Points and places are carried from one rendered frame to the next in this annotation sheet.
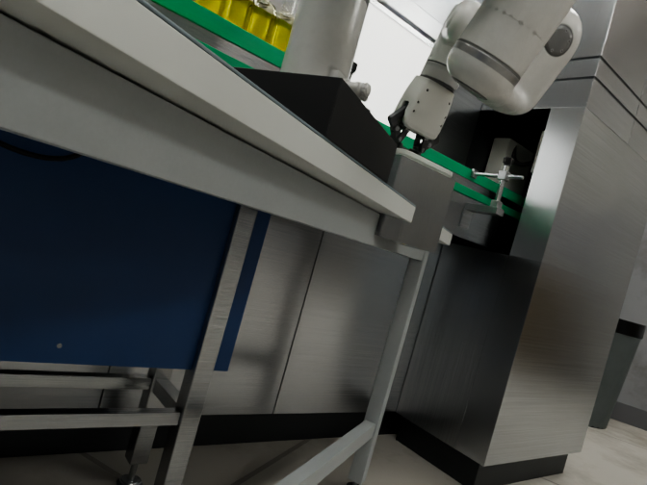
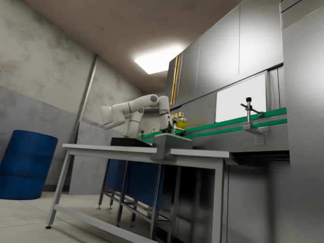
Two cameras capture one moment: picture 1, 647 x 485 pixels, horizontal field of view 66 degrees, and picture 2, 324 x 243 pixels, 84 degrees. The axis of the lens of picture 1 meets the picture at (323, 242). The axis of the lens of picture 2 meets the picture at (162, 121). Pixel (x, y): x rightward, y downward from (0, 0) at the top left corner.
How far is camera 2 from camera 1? 1.76 m
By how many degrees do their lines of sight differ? 99
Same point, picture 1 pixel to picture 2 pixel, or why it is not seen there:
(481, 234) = (283, 142)
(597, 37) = not seen: outside the picture
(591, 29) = not seen: outside the picture
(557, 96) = not seen: hidden behind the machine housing
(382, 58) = (230, 100)
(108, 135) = (93, 154)
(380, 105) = (234, 114)
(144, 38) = (88, 146)
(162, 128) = (97, 152)
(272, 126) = (101, 147)
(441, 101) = (162, 118)
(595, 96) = (290, 15)
